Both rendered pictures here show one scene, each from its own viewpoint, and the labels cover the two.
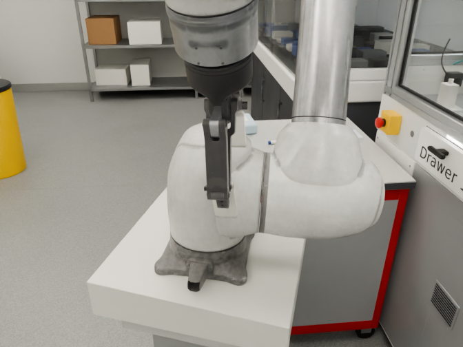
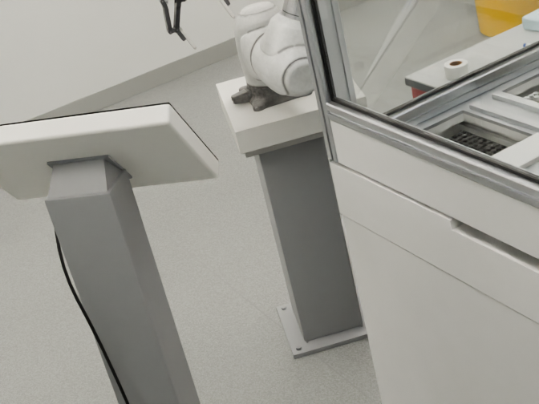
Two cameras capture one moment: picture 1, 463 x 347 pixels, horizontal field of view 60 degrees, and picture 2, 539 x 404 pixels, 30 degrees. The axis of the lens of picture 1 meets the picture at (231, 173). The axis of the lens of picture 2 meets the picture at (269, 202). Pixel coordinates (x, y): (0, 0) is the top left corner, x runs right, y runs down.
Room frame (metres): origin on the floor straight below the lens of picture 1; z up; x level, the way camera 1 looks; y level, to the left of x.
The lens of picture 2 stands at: (-0.32, -2.56, 1.92)
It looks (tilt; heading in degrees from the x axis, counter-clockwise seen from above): 27 degrees down; 71
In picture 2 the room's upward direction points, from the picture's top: 14 degrees counter-clockwise
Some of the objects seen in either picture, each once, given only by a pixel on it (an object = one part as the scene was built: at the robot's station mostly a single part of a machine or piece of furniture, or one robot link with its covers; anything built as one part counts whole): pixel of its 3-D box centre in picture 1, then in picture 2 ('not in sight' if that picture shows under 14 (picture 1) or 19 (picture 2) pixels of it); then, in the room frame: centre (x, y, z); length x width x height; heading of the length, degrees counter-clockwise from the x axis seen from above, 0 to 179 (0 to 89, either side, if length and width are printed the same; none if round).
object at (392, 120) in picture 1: (389, 122); not in sight; (1.36, -0.56, 0.88); 0.07 x 0.05 x 0.07; 6
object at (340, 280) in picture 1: (295, 228); not in sight; (1.41, -0.27, 0.38); 0.62 x 0.58 x 0.76; 6
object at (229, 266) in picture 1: (206, 245); (267, 86); (0.66, 0.05, 0.86); 0.22 x 0.18 x 0.06; 171
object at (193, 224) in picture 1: (214, 181); (265, 42); (0.68, 0.03, 1.00); 0.18 x 0.16 x 0.22; 84
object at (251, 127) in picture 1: (242, 123); not in sight; (1.60, -0.05, 0.78); 0.15 x 0.10 x 0.04; 11
